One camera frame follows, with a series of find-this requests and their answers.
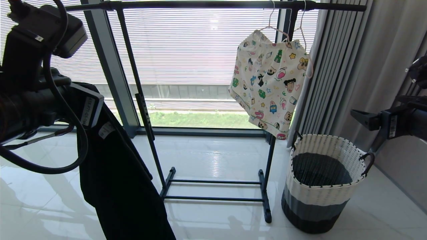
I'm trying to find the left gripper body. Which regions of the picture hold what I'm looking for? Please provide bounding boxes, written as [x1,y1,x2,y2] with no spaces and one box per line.
[42,82,105,130]

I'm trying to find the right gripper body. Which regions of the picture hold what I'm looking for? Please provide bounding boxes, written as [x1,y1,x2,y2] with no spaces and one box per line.
[380,106,427,140]

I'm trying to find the black garment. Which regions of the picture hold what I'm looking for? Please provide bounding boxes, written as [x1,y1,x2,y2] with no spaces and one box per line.
[68,82,177,240]

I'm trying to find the cream printed garment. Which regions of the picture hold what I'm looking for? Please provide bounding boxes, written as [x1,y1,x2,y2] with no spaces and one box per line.
[228,29,310,140]

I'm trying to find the pink clothes hanger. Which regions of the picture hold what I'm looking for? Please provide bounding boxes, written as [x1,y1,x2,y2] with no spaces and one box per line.
[293,0,316,79]
[260,0,291,43]

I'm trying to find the white laundry basket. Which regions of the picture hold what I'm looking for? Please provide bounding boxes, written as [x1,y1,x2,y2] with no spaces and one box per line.
[281,133,376,234]

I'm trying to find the black clothes rack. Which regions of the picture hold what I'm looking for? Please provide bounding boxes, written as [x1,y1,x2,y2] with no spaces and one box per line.
[65,0,367,224]

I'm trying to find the grey curtain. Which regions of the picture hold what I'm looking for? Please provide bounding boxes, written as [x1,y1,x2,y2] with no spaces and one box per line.
[287,0,427,154]

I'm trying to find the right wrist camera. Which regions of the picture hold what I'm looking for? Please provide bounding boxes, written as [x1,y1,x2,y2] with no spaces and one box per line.
[395,55,427,109]

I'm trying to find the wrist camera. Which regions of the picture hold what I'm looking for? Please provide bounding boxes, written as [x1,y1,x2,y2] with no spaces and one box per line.
[395,55,427,109]
[3,3,88,82]

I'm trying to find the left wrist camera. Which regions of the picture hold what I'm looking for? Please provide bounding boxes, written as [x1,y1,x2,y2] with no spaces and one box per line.
[3,3,88,82]

